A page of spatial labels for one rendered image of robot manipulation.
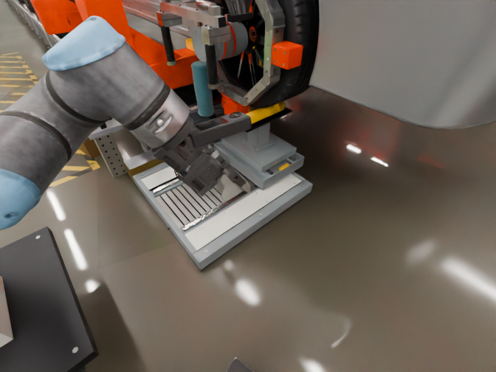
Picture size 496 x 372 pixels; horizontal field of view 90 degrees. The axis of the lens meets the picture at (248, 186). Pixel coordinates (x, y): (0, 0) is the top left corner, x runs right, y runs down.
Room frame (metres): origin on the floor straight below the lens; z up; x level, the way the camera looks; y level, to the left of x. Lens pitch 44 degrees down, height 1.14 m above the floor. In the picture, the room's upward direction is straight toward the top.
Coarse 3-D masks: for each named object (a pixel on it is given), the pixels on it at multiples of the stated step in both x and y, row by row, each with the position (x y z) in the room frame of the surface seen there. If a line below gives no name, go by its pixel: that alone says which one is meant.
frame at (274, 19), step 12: (264, 0) 1.06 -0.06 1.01; (276, 0) 1.09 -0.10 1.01; (264, 12) 1.06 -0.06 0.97; (276, 12) 1.05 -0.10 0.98; (276, 24) 1.03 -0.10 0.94; (276, 36) 1.06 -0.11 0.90; (264, 48) 1.05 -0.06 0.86; (264, 60) 1.05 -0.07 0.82; (264, 72) 1.04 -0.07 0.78; (276, 72) 1.05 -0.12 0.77; (228, 84) 1.31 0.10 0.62; (264, 84) 1.04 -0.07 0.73; (228, 96) 1.24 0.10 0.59; (240, 96) 1.17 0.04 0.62; (252, 96) 1.10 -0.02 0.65
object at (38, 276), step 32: (0, 256) 0.49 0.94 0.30; (32, 256) 0.49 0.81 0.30; (32, 288) 0.37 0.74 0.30; (64, 288) 0.37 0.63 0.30; (32, 320) 0.27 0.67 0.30; (64, 320) 0.27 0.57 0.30; (0, 352) 0.18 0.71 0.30; (32, 352) 0.18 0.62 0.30; (64, 352) 0.18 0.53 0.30; (96, 352) 0.19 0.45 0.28
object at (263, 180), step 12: (216, 144) 1.44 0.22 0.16; (228, 156) 1.31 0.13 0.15; (300, 156) 1.30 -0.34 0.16; (240, 168) 1.21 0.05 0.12; (252, 168) 1.19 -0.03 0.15; (276, 168) 1.19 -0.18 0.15; (288, 168) 1.18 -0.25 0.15; (252, 180) 1.12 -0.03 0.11; (264, 180) 1.06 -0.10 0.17; (276, 180) 1.12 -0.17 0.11
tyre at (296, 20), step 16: (288, 0) 1.09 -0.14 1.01; (304, 0) 1.09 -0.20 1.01; (288, 16) 1.08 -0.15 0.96; (304, 16) 1.06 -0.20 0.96; (288, 32) 1.07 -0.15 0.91; (304, 32) 1.06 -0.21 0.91; (304, 48) 1.05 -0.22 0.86; (304, 64) 1.07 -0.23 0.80; (288, 80) 1.06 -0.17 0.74; (304, 80) 1.13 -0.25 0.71; (272, 96) 1.12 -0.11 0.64; (288, 96) 1.13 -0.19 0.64
